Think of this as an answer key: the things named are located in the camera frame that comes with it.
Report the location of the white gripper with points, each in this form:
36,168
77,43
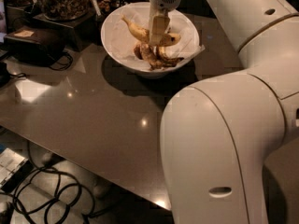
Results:
159,19

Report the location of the yellow spotted banana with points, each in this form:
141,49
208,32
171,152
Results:
142,34

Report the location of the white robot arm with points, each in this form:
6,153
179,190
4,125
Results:
216,133

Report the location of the white bowl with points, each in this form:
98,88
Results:
124,53

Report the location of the brown banana peels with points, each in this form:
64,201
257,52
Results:
156,58

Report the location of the white paper liner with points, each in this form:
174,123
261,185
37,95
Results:
120,41

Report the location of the dark metal stand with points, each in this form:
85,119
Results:
78,34

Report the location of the black box with label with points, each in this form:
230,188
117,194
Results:
36,46

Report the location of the black object left edge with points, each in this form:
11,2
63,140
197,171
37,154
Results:
5,76

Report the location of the white patterned floor box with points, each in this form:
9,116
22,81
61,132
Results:
13,169

